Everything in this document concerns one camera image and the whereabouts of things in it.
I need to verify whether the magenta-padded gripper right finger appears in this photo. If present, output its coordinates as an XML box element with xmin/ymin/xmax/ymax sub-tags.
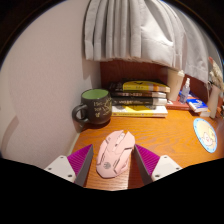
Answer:
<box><xmin>133</xmin><ymin>143</ymin><xmax>184</xmax><ymax>186</ymax></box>

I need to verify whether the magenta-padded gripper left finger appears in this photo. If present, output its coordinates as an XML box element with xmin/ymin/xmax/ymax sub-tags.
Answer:
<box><xmin>43</xmin><ymin>143</ymin><xmax>95</xmax><ymax>188</ymax></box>

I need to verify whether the pink computer mouse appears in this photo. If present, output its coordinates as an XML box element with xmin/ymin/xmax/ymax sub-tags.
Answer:
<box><xmin>95</xmin><ymin>129</ymin><xmax>136</xmax><ymax>179</ymax></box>

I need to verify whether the round cartoon-print mouse pad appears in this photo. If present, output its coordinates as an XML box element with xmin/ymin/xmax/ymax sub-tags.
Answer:
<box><xmin>193</xmin><ymin>117</ymin><xmax>218</xmax><ymax>154</ymax></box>

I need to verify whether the white and yellow book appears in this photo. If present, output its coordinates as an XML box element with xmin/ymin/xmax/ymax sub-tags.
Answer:
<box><xmin>111</xmin><ymin>104</ymin><xmax>169</xmax><ymax>118</ymax></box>

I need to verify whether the red book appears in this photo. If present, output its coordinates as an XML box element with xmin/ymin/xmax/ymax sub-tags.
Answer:
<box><xmin>165</xmin><ymin>99</ymin><xmax>191</xmax><ymax>111</ymax></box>

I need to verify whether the orange book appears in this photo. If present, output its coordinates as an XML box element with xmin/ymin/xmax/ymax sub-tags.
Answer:
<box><xmin>196</xmin><ymin>109</ymin><xmax>212</xmax><ymax>118</ymax></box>

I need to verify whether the dark mug with green inside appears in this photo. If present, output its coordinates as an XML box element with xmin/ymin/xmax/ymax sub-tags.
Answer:
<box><xmin>71</xmin><ymin>88</ymin><xmax>113</xmax><ymax>126</ymax></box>

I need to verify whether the thick dark book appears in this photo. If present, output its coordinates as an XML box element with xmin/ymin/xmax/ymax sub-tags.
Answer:
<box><xmin>111</xmin><ymin>96</ymin><xmax>168</xmax><ymax>107</ymax></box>

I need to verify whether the blue book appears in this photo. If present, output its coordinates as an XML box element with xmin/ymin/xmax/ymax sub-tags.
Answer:
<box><xmin>186</xmin><ymin>96</ymin><xmax>210</xmax><ymax>114</ymax></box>

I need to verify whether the thin dark book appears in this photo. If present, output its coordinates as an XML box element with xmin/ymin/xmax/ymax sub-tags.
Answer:
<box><xmin>109</xmin><ymin>90</ymin><xmax>168</xmax><ymax>99</ymax></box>

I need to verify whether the clear spray bottle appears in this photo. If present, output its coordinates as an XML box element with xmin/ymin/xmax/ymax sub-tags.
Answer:
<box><xmin>179</xmin><ymin>77</ymin><xmax>191</xmax><ymax>104</ymax></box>

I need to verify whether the white ceramic vase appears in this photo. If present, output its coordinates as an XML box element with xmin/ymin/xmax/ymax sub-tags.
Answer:
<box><xmin>206</xmin><ymin>84</ymin><xmax>222</xmax><ymax>119</ymax></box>

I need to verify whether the white pleated curtain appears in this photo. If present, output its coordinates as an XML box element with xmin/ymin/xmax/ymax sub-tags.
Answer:
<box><xmin>83</xmin><ymin>0</ymin><xmax>210</xmax><ymax>84</ymax></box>

